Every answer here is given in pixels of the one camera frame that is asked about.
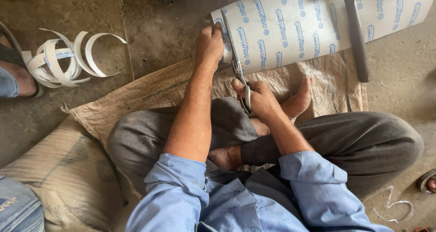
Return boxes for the person's right hand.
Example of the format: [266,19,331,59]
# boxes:
[231,77,285,125]

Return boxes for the person's left hand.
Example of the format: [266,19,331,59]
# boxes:
[195,22,225,65]

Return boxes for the steel scissors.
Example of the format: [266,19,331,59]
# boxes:
[220,8,253,115]

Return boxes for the white printed laminate sheet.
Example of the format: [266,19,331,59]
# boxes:
[210,0,436,75]

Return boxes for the person's left foot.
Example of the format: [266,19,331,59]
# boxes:
[250,76,313,137]

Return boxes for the person's right foot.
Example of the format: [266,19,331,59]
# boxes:
[207,145,243,172]

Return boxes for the woven sack mat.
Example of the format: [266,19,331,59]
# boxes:
[61,49,369,200]

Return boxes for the person's grey trousers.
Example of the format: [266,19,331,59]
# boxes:
[106,96,425,201]

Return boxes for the grey metal hammer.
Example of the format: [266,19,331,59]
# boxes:
[320,0,373,83]

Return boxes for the person's blue shirt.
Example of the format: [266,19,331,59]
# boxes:
[125,152,394,232]

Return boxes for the pile of white laminate strips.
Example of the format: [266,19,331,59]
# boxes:
[22,28,127,89]

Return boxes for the thin white curled strip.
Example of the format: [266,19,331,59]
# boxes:
[372,186,415,224]

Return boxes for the stuffed woven sack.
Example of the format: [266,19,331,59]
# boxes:
[0,115,138,232]

